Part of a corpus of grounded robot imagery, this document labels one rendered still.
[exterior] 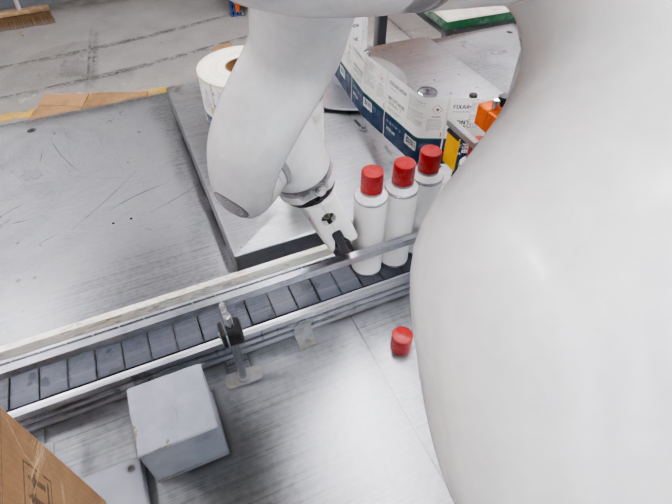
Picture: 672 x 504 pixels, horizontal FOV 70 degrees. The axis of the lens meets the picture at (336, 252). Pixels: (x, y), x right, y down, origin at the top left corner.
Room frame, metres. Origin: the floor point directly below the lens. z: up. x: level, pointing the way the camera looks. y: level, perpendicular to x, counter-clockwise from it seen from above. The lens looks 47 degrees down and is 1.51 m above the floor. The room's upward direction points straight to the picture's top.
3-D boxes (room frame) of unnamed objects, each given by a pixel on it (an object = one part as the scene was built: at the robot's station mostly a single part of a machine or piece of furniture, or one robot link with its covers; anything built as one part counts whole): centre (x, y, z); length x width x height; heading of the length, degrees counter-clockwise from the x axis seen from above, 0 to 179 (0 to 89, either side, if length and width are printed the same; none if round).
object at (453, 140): (0.60, -0.17, 1.09); 0.03 x 0.01 x 0.06; 24
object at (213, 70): (1.01, 0.20, 0.95); 0.20 x 0.20 x 0.14
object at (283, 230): (1.05, -0.05, 0.86); 0.80 x 0.67 x 0.05; 114
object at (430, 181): (0.61, -0.14, 0.98); 0.05 x 0.05 x 0.20
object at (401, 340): (0.43, -0.11, 0.85); 0.03 x 0.03 x 0.03
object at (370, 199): (0.56, -0.05, 0.98); 0.05 x 0.05 x 0.20
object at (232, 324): (0.39, 0.15, 0.91); 0.07 x 0.03 x 0.16; 24
